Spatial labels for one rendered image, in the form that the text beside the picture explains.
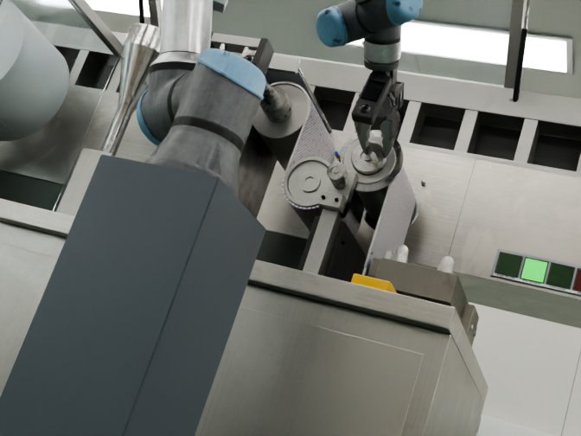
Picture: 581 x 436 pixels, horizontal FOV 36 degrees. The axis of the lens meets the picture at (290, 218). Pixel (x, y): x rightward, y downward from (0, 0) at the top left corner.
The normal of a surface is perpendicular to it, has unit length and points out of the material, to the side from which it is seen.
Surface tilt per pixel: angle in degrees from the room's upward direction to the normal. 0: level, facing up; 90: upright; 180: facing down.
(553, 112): 90
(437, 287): 90
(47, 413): 90
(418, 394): 90
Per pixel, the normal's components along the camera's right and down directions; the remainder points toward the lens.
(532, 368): -0.28, -0.36
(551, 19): -0.31, 0.91
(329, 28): -0.77, 0.33
